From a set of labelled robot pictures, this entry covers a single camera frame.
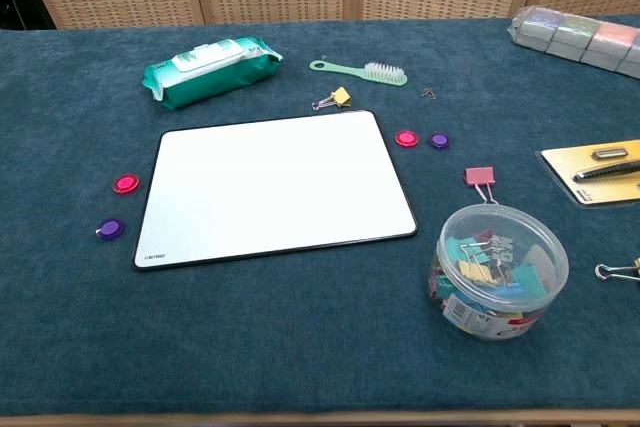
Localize white magnetic board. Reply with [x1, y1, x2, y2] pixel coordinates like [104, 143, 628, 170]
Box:
[131, 109, 419, 273]

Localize small yellow binder clip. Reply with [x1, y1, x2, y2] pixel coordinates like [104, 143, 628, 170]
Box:
[311, 86, 353, 112]

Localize mint green small brush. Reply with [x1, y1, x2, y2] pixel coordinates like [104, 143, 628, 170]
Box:
[308, 59, 409, 88]

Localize dark teal table cloth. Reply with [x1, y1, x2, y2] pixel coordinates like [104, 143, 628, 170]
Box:
[0, 14, 640, 418]

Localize green wet wipes pack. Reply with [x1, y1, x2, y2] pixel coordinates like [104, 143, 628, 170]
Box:
[141, 36, 285, 111]

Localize pink binder clip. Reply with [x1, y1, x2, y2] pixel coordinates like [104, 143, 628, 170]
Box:
[464, 166, 500, 206]

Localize clear tub of binder clips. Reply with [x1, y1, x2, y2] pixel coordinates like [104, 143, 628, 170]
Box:
[426, 203, 570, 342]

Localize yellow razor blister pack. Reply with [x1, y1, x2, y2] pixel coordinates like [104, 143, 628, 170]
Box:
[534, 138, 640, 209]

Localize wrapped colourful tissue packs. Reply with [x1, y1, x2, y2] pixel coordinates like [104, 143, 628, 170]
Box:
[507, 5, 640, 81]

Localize large yellow binder clip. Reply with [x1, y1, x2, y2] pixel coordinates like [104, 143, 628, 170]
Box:
[594, 257, 640, 282]

